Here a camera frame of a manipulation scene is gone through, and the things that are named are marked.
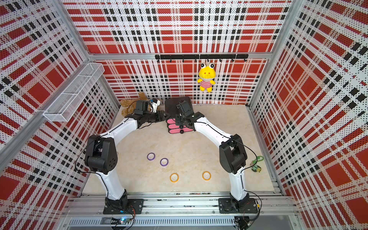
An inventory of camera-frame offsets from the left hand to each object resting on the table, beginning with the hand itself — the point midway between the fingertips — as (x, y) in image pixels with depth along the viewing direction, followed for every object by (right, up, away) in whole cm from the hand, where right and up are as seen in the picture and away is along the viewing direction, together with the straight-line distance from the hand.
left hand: (170, 115), depth 92 cm
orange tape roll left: (+4, -37, -8) cm, 38 cm away
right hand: (+7, -2, -2) cm, 8 cm away
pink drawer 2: (+6, -10, +9) cm, 15 cm away
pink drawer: (+2, -7, +3) cm, 8 cm away
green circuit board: (-20, -52, -23) cm, 61 cm away
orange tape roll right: (+23, -36, -8) cm, 44 cm away
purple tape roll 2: (-3, -30, -3) cm, 30 cm away
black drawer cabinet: (-4, +11, +31) cm, 33 cm away
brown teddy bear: (-34, +9, +19) cm, 40 cm away
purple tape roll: (-11, -28, -1) cm, 30 cm away
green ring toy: (+58, -27, -2) cm, 64 cm away
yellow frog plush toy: (+24, +27, -1) cm, 36 cm away
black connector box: (+40, -53, -23) cm, 70 cm away
